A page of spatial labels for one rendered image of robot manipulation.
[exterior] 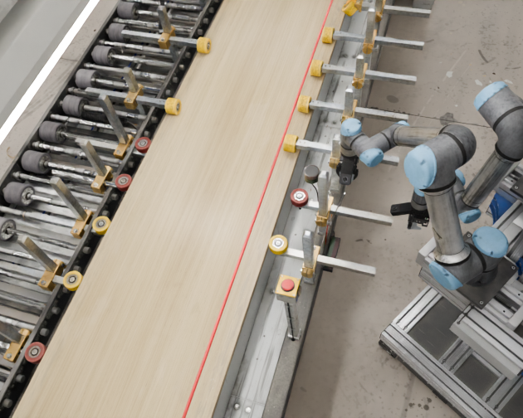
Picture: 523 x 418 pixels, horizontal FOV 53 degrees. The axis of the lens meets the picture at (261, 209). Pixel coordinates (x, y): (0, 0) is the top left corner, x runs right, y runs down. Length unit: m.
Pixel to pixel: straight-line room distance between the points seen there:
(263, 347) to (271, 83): 1.33
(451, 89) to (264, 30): 1.58
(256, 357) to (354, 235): 1.22
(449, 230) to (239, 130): 1.24
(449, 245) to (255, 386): 1.03
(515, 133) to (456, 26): 2.81
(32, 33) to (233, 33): 2.27
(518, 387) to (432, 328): 0.46
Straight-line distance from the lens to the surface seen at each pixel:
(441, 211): 1.68
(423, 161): 1.57
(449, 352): 2.81
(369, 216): 2.33
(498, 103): 1.85
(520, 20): 4.72
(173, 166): 2.52
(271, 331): 2.36
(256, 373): 2.32
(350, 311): 3.05
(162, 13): 3.00
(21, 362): 2.41
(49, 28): 0.91
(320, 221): 2.31
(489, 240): 1.88
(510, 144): 1.83
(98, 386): 2.17
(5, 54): 0.86
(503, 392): 2.82
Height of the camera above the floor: 2.86
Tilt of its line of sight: 58 degrees down
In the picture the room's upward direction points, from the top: 11 degrees counter-clockwise
